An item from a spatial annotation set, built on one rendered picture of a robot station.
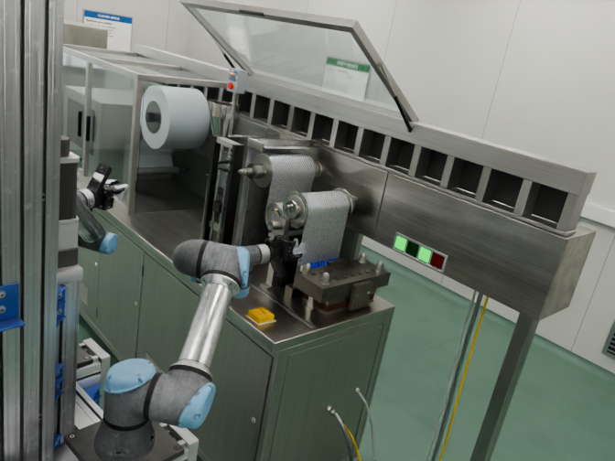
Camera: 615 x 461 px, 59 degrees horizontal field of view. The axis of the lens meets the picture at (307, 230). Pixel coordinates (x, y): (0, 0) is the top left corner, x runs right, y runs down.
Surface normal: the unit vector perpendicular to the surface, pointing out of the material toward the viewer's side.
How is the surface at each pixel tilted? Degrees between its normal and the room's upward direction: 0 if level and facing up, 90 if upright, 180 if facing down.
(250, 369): 90
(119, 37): 90
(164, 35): 90
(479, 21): 90
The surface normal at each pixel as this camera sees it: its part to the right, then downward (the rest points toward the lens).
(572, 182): -0.73, 0.10
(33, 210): 0.72, 0.34
